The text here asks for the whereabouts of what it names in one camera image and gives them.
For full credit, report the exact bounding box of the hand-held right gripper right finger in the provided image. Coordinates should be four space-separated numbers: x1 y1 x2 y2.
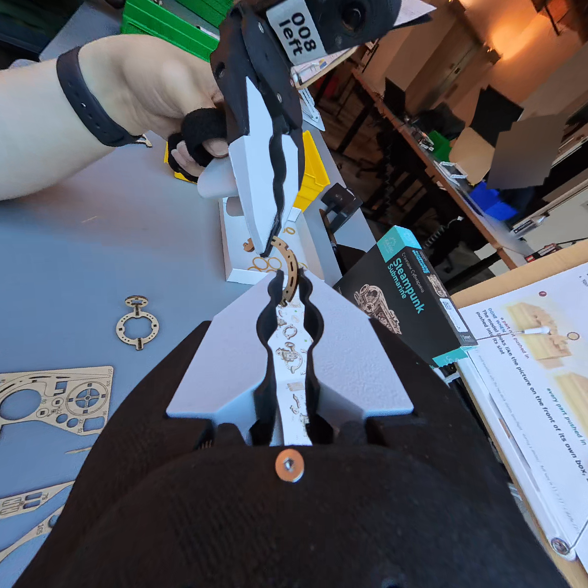
296 268 415 445

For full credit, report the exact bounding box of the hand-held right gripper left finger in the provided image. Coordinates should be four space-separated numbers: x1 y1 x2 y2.
165 270 285 447

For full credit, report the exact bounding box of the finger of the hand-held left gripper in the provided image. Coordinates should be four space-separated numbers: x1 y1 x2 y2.
228 77 283 257
273 130 306 232

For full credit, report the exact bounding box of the curved wooden arc part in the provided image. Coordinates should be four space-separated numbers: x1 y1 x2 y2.
271 236 299 307

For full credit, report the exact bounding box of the wooden ring part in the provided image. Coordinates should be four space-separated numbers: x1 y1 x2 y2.
115 295 160 351

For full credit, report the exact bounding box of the person's left forearm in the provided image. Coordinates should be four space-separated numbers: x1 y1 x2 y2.
0 69 99 201

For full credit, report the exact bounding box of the dark model kit box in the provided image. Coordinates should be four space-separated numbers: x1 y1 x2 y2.
333 225 478 368

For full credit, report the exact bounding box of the large wooden parts sheet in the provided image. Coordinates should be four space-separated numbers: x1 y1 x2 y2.
0 366 114 435

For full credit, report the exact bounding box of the wooden parts sheet fragment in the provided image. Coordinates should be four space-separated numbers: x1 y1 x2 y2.
0 480 76 563

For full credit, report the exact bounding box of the person's left hand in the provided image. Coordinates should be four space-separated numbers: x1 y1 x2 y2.
78 34 230 182

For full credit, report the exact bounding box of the yellow plastic bin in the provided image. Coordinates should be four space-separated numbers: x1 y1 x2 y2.
163 130 330 213

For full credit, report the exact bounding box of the black desk clamp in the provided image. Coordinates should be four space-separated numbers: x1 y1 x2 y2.
320 183 364 235

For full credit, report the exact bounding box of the white cardboard tray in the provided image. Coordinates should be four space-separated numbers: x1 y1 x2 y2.
220 197 324 285

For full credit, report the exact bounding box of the illustrated instruction booklet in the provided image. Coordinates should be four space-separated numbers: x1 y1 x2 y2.
266 303 318 447

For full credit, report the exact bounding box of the group of rubber bands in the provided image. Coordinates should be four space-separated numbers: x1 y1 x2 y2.
246 225 308 274

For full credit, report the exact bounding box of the green plastic bin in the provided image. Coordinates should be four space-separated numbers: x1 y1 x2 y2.
427 131 453 159
120 0 239 62

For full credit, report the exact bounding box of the wooden display board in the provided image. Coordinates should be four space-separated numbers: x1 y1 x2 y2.
289 43 359 90
452 250 588 588

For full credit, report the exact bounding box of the black monitor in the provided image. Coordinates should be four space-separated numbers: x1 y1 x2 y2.
383 78 407 115

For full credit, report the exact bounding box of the black bag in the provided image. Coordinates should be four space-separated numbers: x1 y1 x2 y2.
423 103 465 138

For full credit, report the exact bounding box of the black wrist band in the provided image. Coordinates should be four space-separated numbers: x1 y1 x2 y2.
56 46 152 149

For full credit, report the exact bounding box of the printed instruction sheet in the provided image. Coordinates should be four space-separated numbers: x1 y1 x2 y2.
459 262 588 561

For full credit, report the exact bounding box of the long office desk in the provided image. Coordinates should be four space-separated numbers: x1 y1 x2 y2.
354 69 520 269

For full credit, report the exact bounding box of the blue plastic bin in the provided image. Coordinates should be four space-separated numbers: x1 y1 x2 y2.
469 181 520 221

